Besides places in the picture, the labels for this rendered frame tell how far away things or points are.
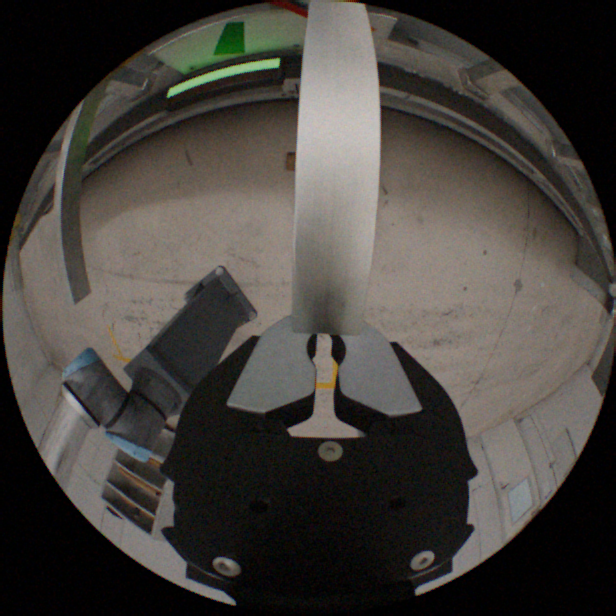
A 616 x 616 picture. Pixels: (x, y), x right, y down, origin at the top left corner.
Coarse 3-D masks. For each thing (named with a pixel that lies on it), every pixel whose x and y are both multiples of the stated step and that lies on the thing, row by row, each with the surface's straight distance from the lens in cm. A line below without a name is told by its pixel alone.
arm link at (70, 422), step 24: (96, 360) 63; (72, 384) 61; (96, 384) 61; (120, 384) 67; (72, 408) 61; (96, 408) 61; (48, 432) 63; (72, 432) 61; (48, 456) 63; (72, 456) 63
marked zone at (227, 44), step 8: (232, 24) 29; (240, 24) 29; (224, 32) 30; (232, 32) 30; (240, 32) 30; (224, 40) 31; (232, 40) 31; (240, 40) 31; (216, 48) 33; (224, 48) 33; (232, 48) 33; (240, 48) 33
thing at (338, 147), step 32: (320, 0) 17; (320, 32) 12; (352, 32) 12; (320, 64) 10; (352, 64) 10; (320, 96) 9; (352, 96) 9; (320, 128) 8; (352, 128) 8; (320, 160) 8; (352, 160) 8; (320, 192) 8; (352, 192) 8; (320, 224) 8; (352, 224) 8; (320, 256) 8; (352, 256) 8; (320, 288) 9; (352, 288) 9; (320, 320) 9; (352, 320) 9
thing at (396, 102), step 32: (416, 32) 57; (448, 32) 56; (128, 64) 68; (224, 96) 99; (256, 96) 94; (384, 96) 93; (64, 128) 96; (160, 128) 121; (448, 128) 118; (96, 160) 158; (512, 160) 132; (32, 192) 164; (544, 192) 182; (576, 224) 228
